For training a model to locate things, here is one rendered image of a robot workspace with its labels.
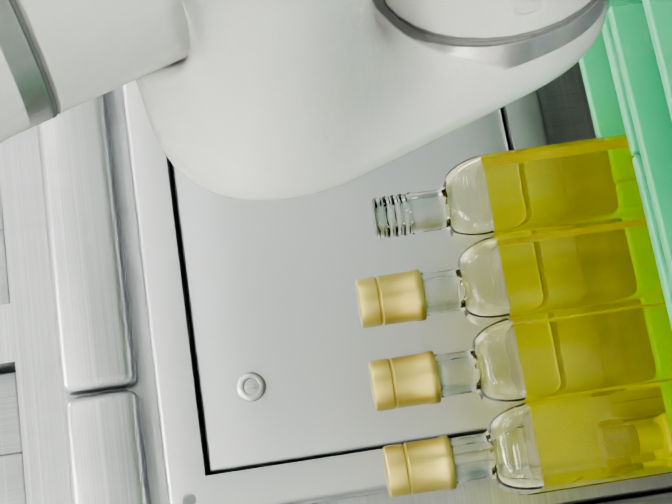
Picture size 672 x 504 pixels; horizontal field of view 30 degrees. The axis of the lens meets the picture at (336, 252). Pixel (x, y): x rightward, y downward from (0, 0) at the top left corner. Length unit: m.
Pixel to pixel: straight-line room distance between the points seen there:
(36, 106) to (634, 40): 0.54
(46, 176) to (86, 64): 0.64
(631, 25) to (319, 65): 0.46
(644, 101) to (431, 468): 0.28
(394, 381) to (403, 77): 0.37
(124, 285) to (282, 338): 0.13
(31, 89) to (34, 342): 0.63
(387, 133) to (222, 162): 0.07
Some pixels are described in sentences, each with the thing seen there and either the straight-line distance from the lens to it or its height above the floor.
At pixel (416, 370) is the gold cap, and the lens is 0.83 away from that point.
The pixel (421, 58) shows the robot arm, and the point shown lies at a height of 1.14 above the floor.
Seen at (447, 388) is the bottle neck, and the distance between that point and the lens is 0.84.
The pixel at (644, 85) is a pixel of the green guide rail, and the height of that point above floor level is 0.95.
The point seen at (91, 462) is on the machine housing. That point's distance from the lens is 0.99.
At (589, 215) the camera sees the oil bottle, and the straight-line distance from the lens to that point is 0.86.
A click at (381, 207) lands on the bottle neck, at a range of 0.86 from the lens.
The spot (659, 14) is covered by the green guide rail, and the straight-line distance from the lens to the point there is 0.80.
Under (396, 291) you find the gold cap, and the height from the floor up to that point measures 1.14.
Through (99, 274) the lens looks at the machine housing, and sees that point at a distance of 1.01.
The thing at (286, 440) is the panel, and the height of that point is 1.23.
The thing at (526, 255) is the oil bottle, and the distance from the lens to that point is 0.85.
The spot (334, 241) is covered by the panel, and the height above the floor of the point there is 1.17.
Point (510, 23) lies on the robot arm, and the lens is 0.49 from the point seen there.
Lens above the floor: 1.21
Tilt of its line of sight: 2 degrees down
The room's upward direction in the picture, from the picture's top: 98 degrees counter-clockwise
